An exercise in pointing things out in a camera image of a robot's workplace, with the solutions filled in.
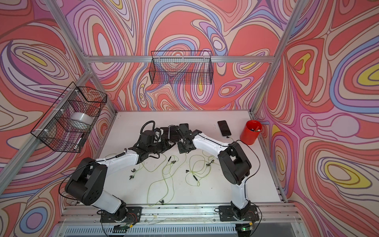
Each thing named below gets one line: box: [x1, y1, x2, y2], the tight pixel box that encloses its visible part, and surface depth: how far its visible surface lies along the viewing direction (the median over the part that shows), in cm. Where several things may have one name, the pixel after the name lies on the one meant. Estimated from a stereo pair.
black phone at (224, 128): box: [217, 120, 232, 137], surface depth 110 cm
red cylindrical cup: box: [239, 119, 263, 146], surface depth 97 cm
